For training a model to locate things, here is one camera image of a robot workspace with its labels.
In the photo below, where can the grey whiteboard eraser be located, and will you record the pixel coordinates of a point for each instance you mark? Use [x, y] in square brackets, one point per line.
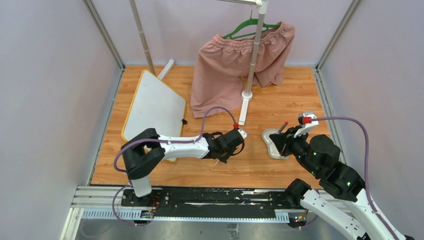
[271, 148]

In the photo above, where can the white red marker pen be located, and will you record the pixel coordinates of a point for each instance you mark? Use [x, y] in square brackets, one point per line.
[284, 125]

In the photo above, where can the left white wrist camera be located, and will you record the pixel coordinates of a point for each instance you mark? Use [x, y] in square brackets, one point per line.
[242, 133]

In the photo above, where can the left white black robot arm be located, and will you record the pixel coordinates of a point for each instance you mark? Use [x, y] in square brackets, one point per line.
[145, 151]

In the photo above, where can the green clothes hanger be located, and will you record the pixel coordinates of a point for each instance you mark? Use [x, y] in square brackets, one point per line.
[251, 27]

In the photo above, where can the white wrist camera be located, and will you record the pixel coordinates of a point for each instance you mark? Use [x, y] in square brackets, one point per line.
[242, 133]
[307, 123]

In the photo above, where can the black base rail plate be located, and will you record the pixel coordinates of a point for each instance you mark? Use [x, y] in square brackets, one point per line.
[217, 204]

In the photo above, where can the white clothes rack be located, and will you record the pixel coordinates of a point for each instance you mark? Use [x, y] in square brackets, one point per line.
[247, 94]

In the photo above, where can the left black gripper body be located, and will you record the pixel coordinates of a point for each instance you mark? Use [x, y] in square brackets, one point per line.
[226, 154]

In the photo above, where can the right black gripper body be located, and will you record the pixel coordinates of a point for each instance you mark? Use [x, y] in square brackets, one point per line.
[297, 146]

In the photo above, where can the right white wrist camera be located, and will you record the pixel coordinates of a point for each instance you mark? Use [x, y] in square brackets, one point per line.
[307, 123]

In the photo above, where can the yellow framed whiteboard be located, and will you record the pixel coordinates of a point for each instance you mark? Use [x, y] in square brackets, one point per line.
[154, 105]

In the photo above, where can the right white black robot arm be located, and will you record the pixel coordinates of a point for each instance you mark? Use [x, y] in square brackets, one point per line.
[320, 157]

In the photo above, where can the pink shorts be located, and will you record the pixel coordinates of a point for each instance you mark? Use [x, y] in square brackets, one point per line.
[222, 63]

